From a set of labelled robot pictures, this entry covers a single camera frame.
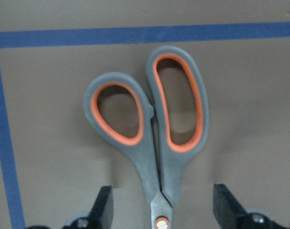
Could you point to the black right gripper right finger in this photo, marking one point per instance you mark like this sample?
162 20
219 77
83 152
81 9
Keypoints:
230 214

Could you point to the grey orange handled scissors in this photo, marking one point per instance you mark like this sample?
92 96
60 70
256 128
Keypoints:
159 161

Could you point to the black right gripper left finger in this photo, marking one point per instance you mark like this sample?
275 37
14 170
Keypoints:
99 217

